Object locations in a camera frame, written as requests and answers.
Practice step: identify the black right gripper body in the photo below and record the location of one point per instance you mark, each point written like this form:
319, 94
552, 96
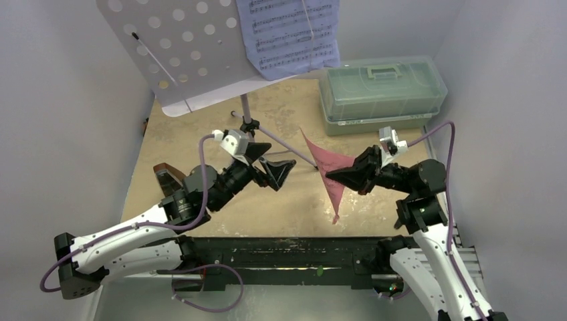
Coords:
370, 168

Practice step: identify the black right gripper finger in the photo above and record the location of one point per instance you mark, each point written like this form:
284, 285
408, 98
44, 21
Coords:
350, 179
368, 162

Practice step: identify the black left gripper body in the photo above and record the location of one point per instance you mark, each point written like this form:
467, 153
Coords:
239, 174

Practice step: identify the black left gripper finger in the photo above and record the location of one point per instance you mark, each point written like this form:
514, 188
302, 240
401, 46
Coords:
276, 172
254, 151

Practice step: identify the lilac perforated music stand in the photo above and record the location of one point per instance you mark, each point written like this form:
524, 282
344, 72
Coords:
191, 53

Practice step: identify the white sheet music pages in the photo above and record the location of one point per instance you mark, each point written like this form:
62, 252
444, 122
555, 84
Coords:
284, 38

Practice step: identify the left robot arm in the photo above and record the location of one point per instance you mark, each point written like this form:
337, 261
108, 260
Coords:
152, 240

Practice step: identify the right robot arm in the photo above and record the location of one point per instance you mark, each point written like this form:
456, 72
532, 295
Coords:
445, 288

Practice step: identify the translucent green storage box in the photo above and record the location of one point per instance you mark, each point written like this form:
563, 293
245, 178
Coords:
363, 96

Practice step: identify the brown wooden metronome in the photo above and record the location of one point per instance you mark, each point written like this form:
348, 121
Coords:
169, 178

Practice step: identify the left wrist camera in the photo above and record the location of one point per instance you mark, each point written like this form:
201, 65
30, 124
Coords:
234, 142

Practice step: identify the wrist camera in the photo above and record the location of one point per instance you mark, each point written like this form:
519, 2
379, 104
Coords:
390, 145
234, 142

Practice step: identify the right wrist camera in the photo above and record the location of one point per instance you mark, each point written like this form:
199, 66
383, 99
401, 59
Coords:
390, 145

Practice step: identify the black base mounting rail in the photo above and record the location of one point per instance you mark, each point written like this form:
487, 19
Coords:
356, 262

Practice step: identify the aluminium frame rails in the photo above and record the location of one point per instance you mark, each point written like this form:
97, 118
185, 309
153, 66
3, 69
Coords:
425, 261

